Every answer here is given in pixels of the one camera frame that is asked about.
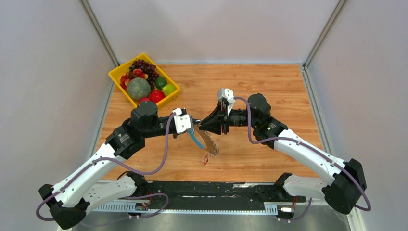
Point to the metal key plate blue handle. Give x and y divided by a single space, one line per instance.
203 140

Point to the yellow plastic fruit basket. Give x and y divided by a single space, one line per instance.
117 73

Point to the dark purple grape bunch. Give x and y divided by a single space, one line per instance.
145 70

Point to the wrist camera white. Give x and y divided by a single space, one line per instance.
226 97
182 120

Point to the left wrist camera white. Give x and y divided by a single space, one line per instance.
182 120

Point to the dark green lime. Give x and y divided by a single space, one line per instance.
160 82

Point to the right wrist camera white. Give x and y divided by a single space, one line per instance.
226 97

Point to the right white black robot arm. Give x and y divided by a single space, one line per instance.
340 183

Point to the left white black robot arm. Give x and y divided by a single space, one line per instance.
69 201

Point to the red pink apple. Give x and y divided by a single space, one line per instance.
144 100

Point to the light green apple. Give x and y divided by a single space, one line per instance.
168 89

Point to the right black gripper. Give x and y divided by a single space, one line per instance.
219 117

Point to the green melon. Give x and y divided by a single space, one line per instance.
138 88

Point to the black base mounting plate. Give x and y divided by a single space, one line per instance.
218 197

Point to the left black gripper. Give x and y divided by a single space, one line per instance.
194 121

